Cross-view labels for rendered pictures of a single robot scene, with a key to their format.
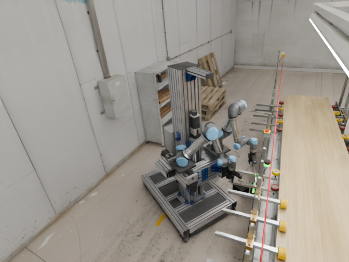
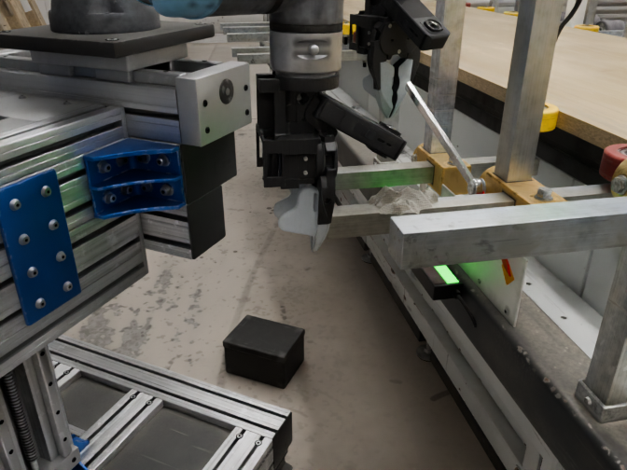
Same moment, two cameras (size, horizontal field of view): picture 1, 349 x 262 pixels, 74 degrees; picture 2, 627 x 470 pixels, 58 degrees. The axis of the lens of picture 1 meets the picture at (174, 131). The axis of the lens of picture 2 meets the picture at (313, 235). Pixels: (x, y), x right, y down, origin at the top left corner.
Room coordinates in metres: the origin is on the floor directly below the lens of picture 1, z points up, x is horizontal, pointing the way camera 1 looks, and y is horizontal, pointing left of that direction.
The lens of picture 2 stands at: (1.41, -0.20, 1.14)
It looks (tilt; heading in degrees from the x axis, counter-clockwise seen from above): 27 degrees down; 323
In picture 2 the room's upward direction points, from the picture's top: straight up
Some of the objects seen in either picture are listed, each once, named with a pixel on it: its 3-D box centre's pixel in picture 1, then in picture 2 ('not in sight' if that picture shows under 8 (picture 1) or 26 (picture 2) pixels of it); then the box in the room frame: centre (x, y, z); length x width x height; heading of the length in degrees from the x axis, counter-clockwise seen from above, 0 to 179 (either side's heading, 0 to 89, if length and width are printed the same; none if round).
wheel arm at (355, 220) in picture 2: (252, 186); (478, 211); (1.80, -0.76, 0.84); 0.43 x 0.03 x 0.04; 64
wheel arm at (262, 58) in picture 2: (264, 131); (305, 57); (2.92, -1.33, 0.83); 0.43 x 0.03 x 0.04; 64
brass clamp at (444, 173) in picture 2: not in sight; (439, 167); (2.02, -0.94, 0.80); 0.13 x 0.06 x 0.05; 154
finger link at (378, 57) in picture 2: not in sight; (382, 59); (2.04, -0.81, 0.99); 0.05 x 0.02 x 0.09; 84
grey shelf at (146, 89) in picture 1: (161, 103); not in sight; (4.52, 0.21, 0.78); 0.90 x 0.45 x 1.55; 148
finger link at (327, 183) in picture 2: not in sight; (322, 186); (1.87, -0.57, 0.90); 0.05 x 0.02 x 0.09; 154
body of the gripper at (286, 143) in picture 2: (230, 173); (298, 129); (1.90, -0.56, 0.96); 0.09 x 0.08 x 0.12; 64
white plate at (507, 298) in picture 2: not in sight; (473, 247); (1.85, -0.83, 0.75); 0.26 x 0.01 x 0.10; 154
